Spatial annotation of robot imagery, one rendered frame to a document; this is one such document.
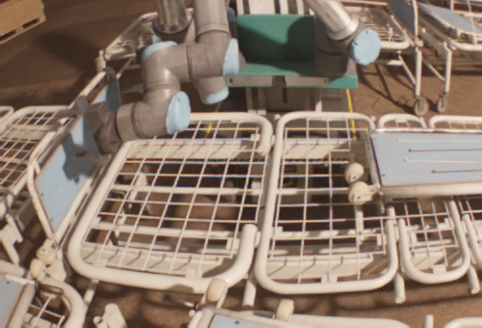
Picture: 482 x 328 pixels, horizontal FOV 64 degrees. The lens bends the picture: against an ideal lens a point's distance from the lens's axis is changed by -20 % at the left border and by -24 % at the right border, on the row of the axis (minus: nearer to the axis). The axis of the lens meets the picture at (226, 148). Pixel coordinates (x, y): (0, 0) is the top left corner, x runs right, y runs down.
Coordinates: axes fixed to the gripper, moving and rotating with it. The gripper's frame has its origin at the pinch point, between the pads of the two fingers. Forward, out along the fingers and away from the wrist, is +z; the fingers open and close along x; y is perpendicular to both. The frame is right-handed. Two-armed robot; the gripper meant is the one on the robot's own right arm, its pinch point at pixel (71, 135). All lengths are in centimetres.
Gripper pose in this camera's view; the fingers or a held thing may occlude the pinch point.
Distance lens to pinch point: 125.6
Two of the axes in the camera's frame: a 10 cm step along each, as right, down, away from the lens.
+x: -2.6, -8.4, -4.8
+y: 1.5, -5.3, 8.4
